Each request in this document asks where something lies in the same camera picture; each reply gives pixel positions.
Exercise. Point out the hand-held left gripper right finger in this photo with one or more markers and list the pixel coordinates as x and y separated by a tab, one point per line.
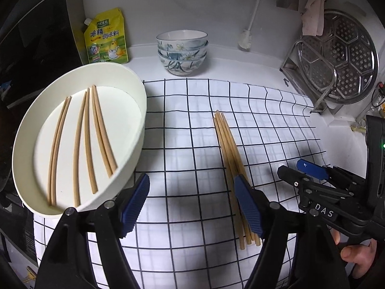
248	204

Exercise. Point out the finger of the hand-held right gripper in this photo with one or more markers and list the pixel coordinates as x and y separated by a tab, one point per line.
312	167
300	183

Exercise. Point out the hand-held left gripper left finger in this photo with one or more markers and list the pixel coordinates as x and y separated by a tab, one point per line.
135	204

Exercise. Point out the round white tray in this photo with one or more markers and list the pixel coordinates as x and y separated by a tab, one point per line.
126	117

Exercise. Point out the group of wooden chopsticks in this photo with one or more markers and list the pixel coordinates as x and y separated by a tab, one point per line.
54	159

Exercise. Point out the person's right hand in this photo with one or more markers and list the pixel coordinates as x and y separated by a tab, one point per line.
359	259

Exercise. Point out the small yellow-green object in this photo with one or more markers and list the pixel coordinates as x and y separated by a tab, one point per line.
359	128

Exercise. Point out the white black-grid cloth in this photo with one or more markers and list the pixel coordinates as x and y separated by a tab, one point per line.
186	156

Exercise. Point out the perforated steel steamer plate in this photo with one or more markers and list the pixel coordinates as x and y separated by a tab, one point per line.
346	60

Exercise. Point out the small yellow tool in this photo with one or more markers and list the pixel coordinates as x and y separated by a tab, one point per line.
31	274

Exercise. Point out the white bottle brush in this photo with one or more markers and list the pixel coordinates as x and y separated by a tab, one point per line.
244	40

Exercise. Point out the floral white ceramic bowl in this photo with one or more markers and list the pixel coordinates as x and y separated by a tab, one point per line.
180	67
171	54
180	46

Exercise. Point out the pale pink cloth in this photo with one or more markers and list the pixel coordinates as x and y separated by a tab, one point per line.
312	15

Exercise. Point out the yellow seasoning pouch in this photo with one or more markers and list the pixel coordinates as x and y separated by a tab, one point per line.
106	42

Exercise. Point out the blue white carton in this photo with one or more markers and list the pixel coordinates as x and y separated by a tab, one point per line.
5	88

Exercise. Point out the black range hood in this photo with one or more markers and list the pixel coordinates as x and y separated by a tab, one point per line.
36	36

